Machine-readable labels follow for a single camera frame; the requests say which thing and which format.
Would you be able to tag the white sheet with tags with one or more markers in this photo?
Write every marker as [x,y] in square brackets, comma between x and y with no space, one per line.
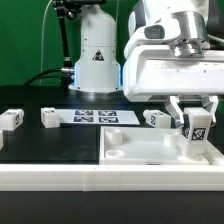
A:
[102,117]

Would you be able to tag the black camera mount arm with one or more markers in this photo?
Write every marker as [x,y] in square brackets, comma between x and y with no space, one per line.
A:
[70,9]

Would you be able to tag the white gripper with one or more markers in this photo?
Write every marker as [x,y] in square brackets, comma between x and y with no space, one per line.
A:
[171,58]

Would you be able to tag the white square table top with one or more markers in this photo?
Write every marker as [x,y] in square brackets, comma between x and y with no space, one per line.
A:
[142,146]

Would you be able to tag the white U-shaped obstacle fence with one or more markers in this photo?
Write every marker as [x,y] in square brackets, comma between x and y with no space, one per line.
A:
[38,177]

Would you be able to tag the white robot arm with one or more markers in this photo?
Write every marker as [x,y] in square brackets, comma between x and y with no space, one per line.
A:
[97,71]

